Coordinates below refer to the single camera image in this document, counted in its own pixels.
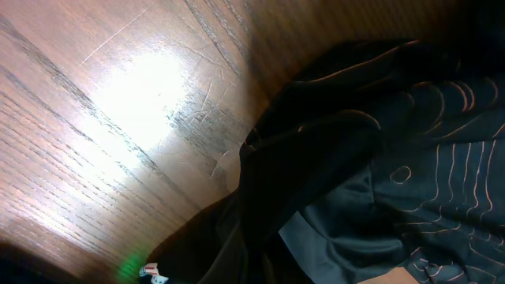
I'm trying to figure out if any black printed sports jersey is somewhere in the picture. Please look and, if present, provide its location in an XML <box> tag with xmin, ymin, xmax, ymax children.
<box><xmin>139</xmin><ymin>39</ymin><xmax>504</xmax><ymax>283</ymax></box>

